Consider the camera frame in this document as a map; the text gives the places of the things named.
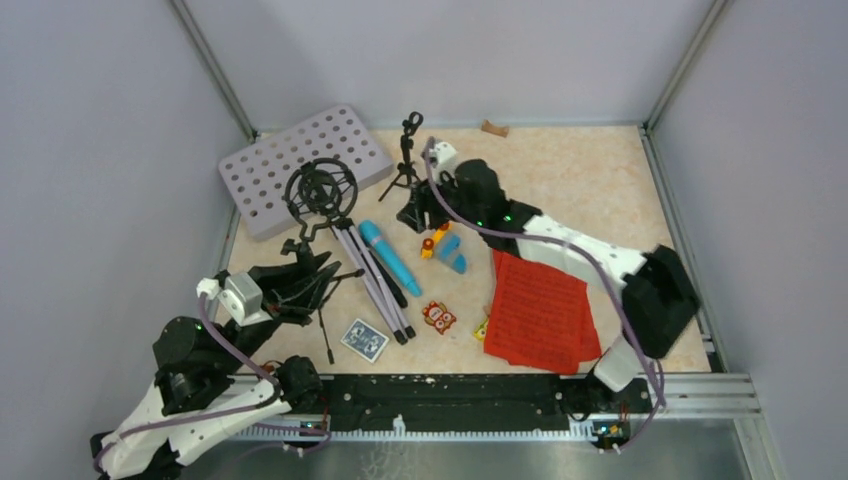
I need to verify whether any blue microphone capsule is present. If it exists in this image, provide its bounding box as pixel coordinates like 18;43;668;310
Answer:
358;220;423;298

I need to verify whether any black microphone tripod stand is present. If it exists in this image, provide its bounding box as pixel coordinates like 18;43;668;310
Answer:
378;111;424;202

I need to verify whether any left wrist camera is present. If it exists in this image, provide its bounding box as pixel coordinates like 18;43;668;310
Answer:
196;272;271;327

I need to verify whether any red sheet music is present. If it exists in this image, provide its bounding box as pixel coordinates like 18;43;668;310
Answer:
483;251;601;375

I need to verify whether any toy brick car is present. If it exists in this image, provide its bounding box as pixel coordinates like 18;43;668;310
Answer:
420;222;468;274

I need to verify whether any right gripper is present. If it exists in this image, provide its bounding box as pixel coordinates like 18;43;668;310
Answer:
397;168;484;235

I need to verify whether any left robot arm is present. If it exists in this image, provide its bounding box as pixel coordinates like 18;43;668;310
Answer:
90;253;341;479

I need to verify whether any yellow owl toy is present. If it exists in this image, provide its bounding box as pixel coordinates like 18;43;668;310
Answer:
473;318;489;341

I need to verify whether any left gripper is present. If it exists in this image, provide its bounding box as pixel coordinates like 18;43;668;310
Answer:
215;250;344;373

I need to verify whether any blue playing card deck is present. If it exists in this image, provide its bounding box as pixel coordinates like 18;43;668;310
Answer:
340;318;390;364

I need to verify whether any white music stand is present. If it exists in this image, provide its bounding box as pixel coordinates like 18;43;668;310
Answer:
218;105;394;353

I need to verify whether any wooden wedge block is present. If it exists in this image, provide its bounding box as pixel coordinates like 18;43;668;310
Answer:
480;120;510;138

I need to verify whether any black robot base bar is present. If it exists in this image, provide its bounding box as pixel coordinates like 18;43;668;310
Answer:
278;354;654;435

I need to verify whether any blue microphone with tripod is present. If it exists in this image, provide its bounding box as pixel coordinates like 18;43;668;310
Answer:
281;157;364;364

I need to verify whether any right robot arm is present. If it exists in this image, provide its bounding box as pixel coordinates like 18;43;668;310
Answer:
396;159;702;412

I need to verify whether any red owl toy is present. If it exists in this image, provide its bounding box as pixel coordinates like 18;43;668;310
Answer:
422;301;457;335

